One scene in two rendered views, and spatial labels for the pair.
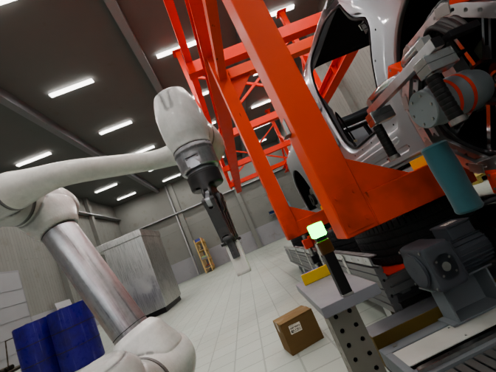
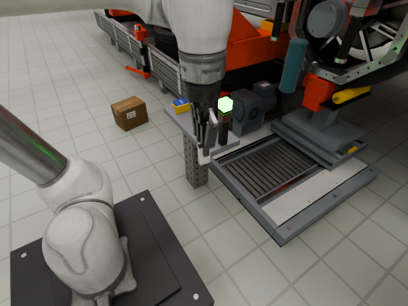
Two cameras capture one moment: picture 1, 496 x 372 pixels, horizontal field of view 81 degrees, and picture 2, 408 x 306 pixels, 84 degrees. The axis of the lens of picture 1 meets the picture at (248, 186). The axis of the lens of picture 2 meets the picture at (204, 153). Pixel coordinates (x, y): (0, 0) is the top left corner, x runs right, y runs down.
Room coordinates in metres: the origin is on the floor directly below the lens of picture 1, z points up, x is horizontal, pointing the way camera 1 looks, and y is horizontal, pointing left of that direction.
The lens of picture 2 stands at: (0.23, 0.29, 1.06)
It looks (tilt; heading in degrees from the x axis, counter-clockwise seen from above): 42 degrees down; 332
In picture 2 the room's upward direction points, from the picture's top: straight up
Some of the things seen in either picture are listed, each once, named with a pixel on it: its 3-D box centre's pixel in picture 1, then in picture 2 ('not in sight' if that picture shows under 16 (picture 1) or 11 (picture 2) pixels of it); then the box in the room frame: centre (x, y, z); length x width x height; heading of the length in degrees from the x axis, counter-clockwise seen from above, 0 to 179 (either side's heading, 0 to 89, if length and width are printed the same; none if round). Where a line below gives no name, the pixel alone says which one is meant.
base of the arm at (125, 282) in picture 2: not in sight; (101, 275); (0.60, 0.44, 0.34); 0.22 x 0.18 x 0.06; 176
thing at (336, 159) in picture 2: not in sight; (316, 134); (0.96, -0.97, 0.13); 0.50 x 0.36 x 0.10; 4
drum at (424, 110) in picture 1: (449, 98); (336, 17); (0.94, -0.73, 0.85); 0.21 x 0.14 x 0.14; 94
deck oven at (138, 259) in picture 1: (141, 275); not in sight; (7.30, 3.36, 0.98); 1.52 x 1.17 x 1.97; 4
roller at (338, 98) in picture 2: not in sight; (351, 92); (0.83, -0.91, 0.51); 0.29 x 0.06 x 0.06; 94
